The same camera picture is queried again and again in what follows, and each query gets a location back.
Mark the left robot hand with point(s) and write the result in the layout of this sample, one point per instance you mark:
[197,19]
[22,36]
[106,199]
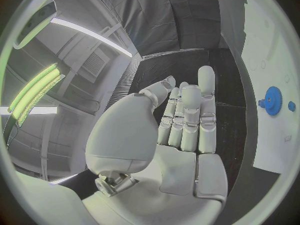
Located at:
[122,135]

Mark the blue gear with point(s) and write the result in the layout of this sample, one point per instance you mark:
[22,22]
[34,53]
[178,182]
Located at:
[273,101]

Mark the white task board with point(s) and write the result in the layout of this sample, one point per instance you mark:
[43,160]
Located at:
[269,41]

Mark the glowing light bar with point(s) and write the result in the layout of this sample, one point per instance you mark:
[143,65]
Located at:
[35,91]

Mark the blue peg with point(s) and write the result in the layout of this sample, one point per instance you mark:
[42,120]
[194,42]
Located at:
[260,103]
[291,106]

